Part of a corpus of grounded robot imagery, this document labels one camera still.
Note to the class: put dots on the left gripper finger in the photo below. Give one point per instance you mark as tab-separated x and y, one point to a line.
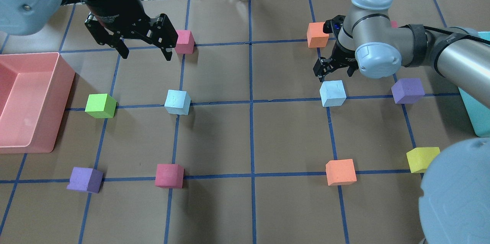
167	50
119	45

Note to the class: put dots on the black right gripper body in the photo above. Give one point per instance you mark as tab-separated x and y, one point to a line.
344	57

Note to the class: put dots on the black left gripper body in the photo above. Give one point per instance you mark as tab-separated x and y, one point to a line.
114	9

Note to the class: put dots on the light blue block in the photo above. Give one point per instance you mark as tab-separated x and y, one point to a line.
177	102
332	93

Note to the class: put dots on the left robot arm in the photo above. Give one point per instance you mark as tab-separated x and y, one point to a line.
27	17

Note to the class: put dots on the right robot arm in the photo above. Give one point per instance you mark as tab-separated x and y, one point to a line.
438	53

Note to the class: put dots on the pink block far left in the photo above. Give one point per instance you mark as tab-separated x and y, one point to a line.
185	42

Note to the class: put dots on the orange block far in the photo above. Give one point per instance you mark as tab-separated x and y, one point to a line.
316	38

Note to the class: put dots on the orange block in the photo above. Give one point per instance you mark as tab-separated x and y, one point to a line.
340	172
316	38

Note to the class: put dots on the green block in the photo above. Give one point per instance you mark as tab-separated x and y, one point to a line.
101	106

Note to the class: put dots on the purple block near teal tray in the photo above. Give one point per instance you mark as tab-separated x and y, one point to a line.
407	91

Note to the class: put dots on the pink tray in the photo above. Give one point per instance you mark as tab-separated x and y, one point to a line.
34	90

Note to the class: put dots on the orange block near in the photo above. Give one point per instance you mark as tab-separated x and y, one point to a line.
340	172

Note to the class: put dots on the yellow block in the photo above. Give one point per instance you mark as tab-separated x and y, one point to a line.
420	158

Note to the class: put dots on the pink block near left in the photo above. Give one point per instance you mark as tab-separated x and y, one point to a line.
169	176

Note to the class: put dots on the teal tray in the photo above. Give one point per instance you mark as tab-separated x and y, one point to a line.
473	82

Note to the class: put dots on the purple block near pink tray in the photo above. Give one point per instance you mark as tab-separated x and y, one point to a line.
85	180

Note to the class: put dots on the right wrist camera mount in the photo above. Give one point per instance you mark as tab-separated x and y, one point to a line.
334	25

